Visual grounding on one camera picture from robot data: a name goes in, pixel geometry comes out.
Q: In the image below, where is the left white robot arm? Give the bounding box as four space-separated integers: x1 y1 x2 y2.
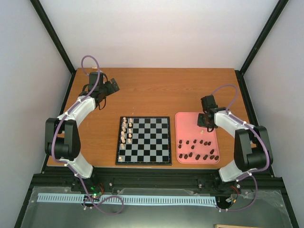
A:
45 72 119 191

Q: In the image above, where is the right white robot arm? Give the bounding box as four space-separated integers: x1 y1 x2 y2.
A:
198 95 273 182

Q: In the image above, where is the right circuit board connector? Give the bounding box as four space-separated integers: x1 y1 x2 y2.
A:
226 186 239 204

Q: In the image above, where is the left green circuit board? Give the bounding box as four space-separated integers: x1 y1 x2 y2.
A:
90 183 104 203

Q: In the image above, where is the pink plastic tray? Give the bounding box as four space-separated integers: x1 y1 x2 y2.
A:
175 112 220 165

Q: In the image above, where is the black and silver chessboard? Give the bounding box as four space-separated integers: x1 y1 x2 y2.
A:
115 116 172 165

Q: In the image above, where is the black aluminium frame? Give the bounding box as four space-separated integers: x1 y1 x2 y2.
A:
15 0 299 228

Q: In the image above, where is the light blue slotted cable duct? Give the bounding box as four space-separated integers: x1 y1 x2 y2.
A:
37 193 217 207

